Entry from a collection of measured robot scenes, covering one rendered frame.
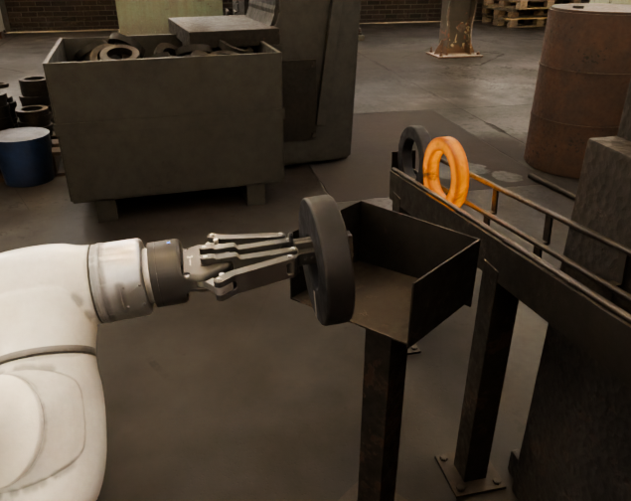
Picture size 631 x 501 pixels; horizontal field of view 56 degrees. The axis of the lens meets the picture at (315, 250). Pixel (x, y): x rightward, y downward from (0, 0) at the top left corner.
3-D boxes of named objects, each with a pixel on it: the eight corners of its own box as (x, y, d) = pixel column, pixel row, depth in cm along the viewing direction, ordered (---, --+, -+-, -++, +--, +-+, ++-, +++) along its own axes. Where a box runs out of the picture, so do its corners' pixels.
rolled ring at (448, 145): (439, 227, 150) (451, 225, 151) (465, 180, 134) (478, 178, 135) (415, 171, 159) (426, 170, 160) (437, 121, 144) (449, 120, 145)
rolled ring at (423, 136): (424, 130, 152) (436, 129, 153) (397, 122, 169) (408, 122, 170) (422, 200, 158) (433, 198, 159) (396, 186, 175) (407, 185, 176)
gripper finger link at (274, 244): (204, 279, 69) (203, 274, 71) (296, 263, 72) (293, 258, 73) (199, 250, 68) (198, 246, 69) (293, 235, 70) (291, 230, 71)
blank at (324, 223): (318, 182, 76) (293, 185, 76) (351, 214, 62) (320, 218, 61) (328, 291, 82) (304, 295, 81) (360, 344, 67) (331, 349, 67)
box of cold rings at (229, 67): (254, 154, 373) (248, 21, 337) (286, 203, 302) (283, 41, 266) (82, 170, 347) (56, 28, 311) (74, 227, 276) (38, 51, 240)
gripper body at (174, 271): (157, 285, 73) (232, 272, 74) (156, 322, 65) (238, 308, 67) (145, 231, 69) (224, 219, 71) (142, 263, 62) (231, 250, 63)
